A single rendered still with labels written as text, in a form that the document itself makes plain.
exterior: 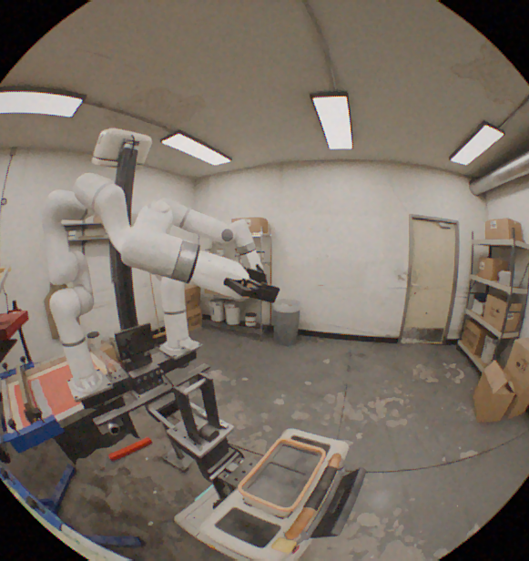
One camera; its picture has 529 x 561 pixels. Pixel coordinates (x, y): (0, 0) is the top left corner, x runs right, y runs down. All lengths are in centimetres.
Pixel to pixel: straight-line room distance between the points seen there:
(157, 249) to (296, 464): 60
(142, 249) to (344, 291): 337
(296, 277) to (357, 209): 150
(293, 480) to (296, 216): 349
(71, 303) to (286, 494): 74
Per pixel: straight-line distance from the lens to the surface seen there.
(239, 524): 66
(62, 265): 68
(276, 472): 62
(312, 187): 369
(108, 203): 52
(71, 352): 72
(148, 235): 38
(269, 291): 40
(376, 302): 364
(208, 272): 36
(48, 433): 97
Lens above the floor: 154
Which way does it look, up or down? 9 degrees down
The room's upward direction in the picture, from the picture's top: straight up
